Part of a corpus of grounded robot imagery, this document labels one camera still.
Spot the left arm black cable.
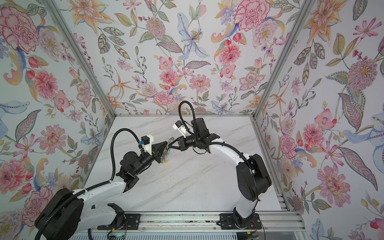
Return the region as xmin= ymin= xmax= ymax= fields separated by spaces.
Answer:
xmin=109 ymin=128 xmax=142 ymax=182

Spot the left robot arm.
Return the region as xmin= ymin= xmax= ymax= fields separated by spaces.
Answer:
xmin=35 ymin=142 xmax=168 ymax=240

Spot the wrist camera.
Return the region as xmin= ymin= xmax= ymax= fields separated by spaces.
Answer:
xmin=139 ymin=135 xmax=154 ymax=155
xmin=173 ymin=120 xmax=189 ymax=138

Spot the aluminium front rail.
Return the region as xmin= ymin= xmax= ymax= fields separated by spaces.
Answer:
xmin=47 ymin=210 xmax=310 ymax=240

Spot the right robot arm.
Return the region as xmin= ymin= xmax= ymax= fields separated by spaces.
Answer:
xmin=169 ymin=118 xmax=272 ymax=222

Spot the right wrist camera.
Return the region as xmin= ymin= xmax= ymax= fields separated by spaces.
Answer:
xmin=173 ymin=120 xmax=189 ymax=138

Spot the metal keyring disc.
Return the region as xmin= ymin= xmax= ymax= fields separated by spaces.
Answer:
xmin=161 ymin=137 xmax=175 ymax=164

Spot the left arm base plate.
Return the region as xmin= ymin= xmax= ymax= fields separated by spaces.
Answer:
xmin=97 ymin=214 xmax=141 ymax=231

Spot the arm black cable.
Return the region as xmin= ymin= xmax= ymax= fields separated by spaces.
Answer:
xmin=178 ymin=100 xmax=199 ymax=134
xmin=109 ymin=128 xmax=142 ymax=182

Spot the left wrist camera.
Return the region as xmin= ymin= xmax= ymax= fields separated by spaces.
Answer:
xmin=139 ymin=135 xmax=154 ymax=155

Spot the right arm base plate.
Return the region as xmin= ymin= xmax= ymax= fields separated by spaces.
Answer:
xmin=216 ymin=213 xmax=263 ymax=230

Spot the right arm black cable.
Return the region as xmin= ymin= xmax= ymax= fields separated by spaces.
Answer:
xmin=178 ymin=100 xmax=199 ymax=134

